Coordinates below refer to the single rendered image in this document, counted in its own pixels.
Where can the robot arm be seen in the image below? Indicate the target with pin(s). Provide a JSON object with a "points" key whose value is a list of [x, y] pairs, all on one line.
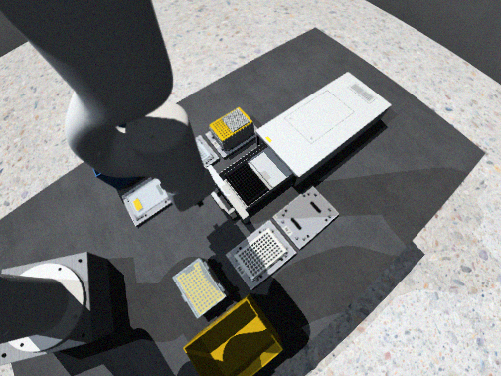
{"points": [[112, 54]]}

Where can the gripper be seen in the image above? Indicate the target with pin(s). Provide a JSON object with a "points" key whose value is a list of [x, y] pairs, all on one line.
{"points": [[182, 202]]}

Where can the olive-brown open bin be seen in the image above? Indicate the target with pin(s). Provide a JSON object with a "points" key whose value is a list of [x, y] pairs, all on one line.
{"points": [[239, 344]]}

